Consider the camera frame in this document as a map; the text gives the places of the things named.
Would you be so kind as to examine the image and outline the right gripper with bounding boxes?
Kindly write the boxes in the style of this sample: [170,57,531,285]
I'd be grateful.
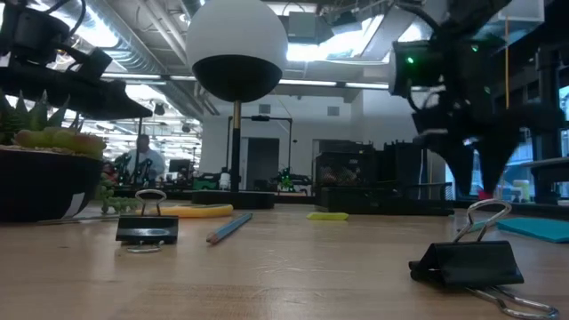
[411,103,569,197]

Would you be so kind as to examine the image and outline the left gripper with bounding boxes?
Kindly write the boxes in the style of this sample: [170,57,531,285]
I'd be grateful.
[0,65,154,121]

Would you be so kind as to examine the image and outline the blue sticky note pad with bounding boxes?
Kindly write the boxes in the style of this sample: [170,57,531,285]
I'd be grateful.
[466,216,569,244]

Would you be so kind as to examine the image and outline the black binder clip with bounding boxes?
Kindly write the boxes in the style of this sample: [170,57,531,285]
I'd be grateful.
[407,198,561,320]
[115,188,180,254]

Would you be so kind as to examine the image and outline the small yellow eraser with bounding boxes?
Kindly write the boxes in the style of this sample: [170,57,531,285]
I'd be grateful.
[305,212,350,222]

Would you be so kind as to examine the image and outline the blue pencil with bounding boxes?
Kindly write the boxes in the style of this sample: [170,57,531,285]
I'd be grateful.
[205,212,253,245]

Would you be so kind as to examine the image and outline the black mesh desk organizer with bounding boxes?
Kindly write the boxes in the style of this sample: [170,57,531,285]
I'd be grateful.
[314,140,454,217]

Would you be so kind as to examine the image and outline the person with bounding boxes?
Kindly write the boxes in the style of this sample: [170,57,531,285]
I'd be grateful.
[126,134,166,186]

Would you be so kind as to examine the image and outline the black side desk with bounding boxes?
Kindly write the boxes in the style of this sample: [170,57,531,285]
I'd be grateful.
[519,156,569,205]

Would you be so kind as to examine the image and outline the background computer monitor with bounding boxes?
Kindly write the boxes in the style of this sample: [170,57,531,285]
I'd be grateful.
[168,158,192,177]

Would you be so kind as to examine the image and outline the potted succulent plant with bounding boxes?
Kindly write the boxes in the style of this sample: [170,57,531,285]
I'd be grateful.
[0,88,141,224]

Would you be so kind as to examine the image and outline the white globe table lamp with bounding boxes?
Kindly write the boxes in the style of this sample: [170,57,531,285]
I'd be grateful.
[185,0,289,211]

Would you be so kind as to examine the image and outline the green background machine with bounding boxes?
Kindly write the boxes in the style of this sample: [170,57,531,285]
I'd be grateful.
[274,166,313,193]

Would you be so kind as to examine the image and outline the grey ceiling unit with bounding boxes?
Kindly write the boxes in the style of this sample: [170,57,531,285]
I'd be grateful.
[287,11,333,45]

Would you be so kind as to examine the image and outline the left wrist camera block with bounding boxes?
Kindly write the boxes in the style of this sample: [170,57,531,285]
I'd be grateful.
[73,46,113,80]

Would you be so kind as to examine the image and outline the background rig frame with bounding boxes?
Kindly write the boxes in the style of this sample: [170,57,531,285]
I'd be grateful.
[134,117,144,183]

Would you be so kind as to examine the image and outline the black upright post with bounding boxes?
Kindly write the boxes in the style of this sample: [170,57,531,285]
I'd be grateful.
[531,44,569,205]

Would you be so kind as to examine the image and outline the thin yellow hanging cord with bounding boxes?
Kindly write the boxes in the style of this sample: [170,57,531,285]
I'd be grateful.
[504,17,510,112]

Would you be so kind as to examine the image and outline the yellow handled scissors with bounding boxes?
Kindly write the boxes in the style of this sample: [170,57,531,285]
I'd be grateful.
[37,203,235,224]

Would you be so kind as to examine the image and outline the background robot station frame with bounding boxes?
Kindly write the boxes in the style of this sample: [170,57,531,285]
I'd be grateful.
[226,114,294,179]

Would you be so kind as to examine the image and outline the black table frame rails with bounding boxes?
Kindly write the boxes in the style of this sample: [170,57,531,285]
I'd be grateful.
[106,188,569,220]

